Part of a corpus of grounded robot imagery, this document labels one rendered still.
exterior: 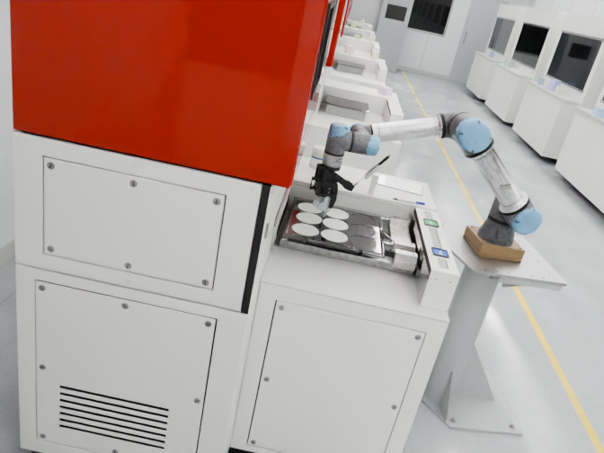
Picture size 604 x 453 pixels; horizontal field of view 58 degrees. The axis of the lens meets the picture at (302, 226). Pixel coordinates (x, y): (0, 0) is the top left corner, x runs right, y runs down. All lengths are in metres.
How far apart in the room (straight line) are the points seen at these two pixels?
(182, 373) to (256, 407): 0.41
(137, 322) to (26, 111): 0.66
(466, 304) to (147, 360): 1.40
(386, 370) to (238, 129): 0.99
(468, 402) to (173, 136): 2.04
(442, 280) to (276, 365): 0.64
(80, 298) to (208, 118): 0.69
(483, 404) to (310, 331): 1.33
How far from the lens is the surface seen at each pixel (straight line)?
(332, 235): 2.01
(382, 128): 2.15
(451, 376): 2.73
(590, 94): 8.45
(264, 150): 1.41
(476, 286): 2.50
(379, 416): 2.08
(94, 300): 1.75
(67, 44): 1.52
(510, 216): 2.27
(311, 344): 1.90
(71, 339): 1.86
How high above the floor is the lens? 1.73
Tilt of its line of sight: 24 degrees down
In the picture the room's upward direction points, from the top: 12 degrees clockwise
